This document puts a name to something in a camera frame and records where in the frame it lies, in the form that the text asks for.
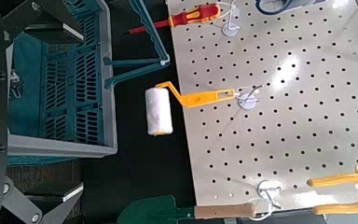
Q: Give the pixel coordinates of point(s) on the white pegboard hook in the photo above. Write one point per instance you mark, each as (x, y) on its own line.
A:
(265, 188)
(231, 30)
(248, 102)

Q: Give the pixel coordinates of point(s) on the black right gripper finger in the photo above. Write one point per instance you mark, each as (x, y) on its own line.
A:
(43, 18)
(43, 208)

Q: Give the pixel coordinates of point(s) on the red yellow screwdriver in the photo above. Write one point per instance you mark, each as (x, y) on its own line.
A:
(199, 14)

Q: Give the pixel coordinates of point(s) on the blue crate with grey rim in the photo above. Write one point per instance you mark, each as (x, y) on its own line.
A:
(108, 93)

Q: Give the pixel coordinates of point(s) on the blue scissors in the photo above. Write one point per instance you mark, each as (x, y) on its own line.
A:
(287, 6)

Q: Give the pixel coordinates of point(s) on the yellow pliers in packaging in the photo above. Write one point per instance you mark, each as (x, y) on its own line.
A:
(338, 179)

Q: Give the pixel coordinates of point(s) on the white perforated pegboard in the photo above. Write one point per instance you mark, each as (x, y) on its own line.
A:
(292, 140)

